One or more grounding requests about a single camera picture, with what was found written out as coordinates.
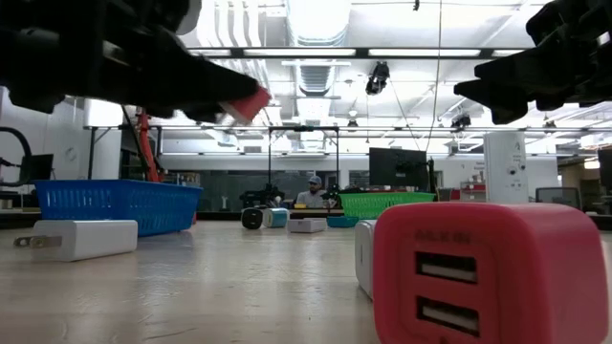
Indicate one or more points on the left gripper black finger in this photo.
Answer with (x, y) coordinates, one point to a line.
(191, 81)
(203, 113)

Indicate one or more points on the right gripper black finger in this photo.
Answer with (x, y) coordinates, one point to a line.
(516, 95)
(535, 64)

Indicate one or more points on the pink white charger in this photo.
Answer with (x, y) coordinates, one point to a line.
(248, 106)

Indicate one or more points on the white charger black face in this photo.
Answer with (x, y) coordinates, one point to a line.
(252, 219)

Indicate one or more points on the red dual-port charger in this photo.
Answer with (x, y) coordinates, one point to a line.
(526, 267)

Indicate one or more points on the white cube charger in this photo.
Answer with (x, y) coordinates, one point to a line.
(364, 258)

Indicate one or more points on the black background robot arm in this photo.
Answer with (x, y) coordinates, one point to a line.
(263, 196)

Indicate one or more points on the black ceiling spotlight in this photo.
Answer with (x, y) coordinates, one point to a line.
(461, 121)

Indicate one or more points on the red desk lamp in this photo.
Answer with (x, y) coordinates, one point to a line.
(145, 143)

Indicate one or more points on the white pillar with signs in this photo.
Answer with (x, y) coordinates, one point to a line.
(506, 162)

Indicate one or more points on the blue plastic basket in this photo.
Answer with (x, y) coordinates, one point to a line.
(158, 210)

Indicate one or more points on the red white storage cart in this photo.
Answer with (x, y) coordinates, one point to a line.
(472, 193)

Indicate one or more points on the black computer monitor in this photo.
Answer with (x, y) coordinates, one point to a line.
(397, 167)
(606, 167)
(39, 167)

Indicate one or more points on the cyan white charger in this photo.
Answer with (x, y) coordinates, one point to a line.
(277, 218)

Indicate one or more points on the person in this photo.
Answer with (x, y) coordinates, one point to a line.
(312, 198)

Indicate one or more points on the white digital clock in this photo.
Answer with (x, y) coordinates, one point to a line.
(307, 226)

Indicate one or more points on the black overhead light beam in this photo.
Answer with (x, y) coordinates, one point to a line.
(362, 52)

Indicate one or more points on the green plastic basket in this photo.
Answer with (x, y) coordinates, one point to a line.
(382, 195)

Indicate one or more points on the white flat charger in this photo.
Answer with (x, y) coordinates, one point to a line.
(91, 239)

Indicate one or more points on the black table frame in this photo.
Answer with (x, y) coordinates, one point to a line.
(220, 215)

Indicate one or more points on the black overhead camera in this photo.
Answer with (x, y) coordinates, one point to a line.
(378, 79)

